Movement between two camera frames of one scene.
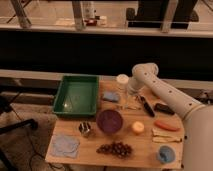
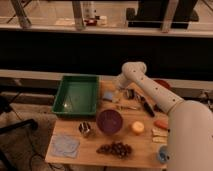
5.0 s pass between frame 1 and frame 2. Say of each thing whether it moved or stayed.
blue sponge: stayed
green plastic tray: stayed
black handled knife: stayed
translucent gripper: moved
